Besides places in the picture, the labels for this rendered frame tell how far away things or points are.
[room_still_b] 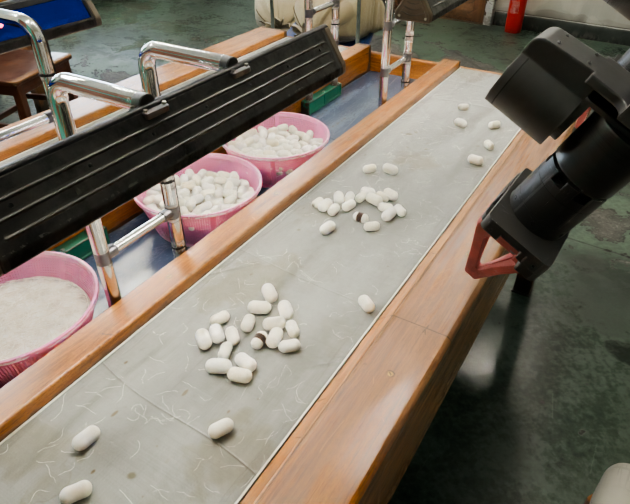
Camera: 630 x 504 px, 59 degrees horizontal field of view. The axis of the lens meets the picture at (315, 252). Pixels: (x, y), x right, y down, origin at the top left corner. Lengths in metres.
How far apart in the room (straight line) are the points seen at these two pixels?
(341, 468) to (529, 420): 1.16
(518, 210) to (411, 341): 0.37
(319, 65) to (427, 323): 0.42
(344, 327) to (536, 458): 0.96
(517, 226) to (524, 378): 1.42
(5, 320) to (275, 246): 0.46
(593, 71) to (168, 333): 0.67
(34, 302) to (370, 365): 0.56
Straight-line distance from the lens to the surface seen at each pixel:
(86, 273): 1.01
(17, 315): 1.01
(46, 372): 0.85
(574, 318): 2.16
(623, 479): 1.40
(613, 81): 0.46
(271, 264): 0.99
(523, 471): 1.68
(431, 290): 0.91
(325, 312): 0.89
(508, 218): 0.49
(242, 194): 1.20
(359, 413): 0.73
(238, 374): 0.78
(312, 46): 0.88
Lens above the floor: 1.34
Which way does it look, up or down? 36 degrees down
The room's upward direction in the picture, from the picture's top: straight up
